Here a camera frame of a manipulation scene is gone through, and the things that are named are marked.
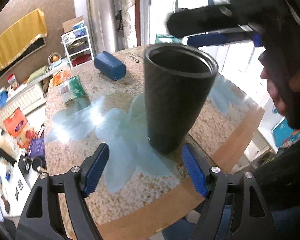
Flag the black ribbed tumbler cup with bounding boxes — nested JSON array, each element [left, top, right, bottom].
[[143, 43, 218, 153]]

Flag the person's right hand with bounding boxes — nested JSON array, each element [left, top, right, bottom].
[[261, 68, 300, 116]]

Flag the blue speaker box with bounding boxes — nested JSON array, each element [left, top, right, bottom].
[[94, 51, 126, 81]]

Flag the silver refrigerator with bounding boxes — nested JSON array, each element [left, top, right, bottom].
[[86, 0, 117, 54]]

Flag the teal box on floor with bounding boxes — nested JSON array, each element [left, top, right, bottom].
[[271, 118, 300, 148]]

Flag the orange red shopping bag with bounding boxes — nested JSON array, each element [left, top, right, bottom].
[[4, 107, 28, 138]]

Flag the white shelf rack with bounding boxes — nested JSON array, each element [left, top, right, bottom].
[[61, 25, 94, 68]]

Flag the green patterned round tin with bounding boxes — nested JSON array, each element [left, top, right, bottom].
[[56, 75, 86, 102]]

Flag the bowl with orange fruit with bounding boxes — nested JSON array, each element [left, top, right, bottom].
[[48, 53, 62, 67]]

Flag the orange plastic bag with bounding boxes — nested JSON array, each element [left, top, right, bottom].
[[52, 70, 71, 87]]

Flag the red snack packet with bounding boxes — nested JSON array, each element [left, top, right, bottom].
[[6, 73, 19, 90]]

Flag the yellow cloth on wall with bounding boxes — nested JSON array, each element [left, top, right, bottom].
[[0, 8, 47, 71]]

